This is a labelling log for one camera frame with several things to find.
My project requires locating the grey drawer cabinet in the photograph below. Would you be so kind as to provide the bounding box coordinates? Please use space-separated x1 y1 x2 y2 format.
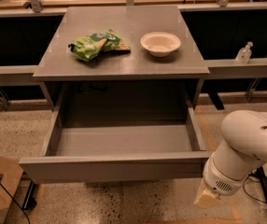
32 5 210 129

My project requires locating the white paper bowl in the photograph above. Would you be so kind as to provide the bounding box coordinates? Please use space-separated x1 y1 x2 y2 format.
140 32 181 57

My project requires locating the grey top drawer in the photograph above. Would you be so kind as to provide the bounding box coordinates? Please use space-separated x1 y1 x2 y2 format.
20 89 210 184

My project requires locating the green chip bag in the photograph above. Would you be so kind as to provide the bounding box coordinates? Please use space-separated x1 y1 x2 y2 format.
68 29 131 62

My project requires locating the black cable on box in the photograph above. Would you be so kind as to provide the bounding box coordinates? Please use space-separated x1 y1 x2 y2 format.
0 170 32 224

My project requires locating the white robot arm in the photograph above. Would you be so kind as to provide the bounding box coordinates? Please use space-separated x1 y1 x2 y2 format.
194 110 267 208

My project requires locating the grey metal shelf rail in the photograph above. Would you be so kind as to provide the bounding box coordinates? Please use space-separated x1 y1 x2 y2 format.
0 58 267 86

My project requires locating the black cable at right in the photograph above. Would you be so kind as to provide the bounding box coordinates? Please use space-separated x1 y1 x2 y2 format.
241 161 267 203

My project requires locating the clear sanitizer pump bottle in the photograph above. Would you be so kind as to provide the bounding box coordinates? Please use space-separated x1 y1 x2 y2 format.
235 41 253 64

